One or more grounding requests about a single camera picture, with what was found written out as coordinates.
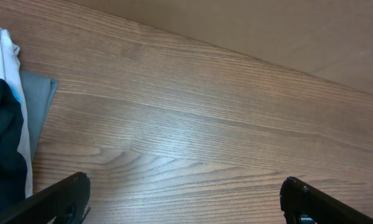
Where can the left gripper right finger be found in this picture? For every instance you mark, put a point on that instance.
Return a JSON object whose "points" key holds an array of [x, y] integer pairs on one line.
{"points": [[302, 203]]}

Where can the black t-shirt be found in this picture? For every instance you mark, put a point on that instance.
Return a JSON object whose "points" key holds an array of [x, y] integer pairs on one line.
{"points": [[13, 168]]}

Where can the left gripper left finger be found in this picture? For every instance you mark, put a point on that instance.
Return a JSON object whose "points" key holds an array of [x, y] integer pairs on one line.
{"points": [[65, 202]]}

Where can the grey folded garment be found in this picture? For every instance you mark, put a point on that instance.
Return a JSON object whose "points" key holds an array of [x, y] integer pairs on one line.
{"points": [[39, 92]]}

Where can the beige folded t-shirt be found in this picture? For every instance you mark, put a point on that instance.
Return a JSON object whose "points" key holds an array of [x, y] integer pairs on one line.
{"points": [[9, 72]]}

